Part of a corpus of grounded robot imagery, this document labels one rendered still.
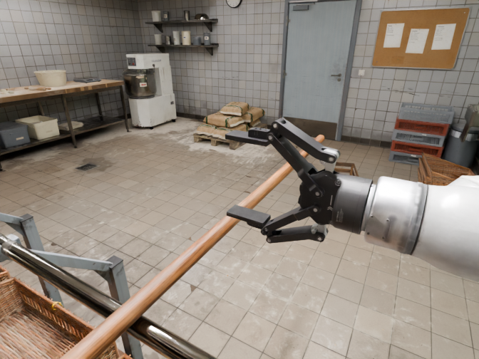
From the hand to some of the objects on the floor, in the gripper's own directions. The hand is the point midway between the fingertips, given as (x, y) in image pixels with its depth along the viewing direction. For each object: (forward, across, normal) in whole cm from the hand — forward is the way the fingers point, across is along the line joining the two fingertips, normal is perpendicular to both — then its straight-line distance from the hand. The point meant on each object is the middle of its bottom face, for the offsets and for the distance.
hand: (236, 175), depth 48 cm
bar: (+35, +134, -5) cm, 139 cm away
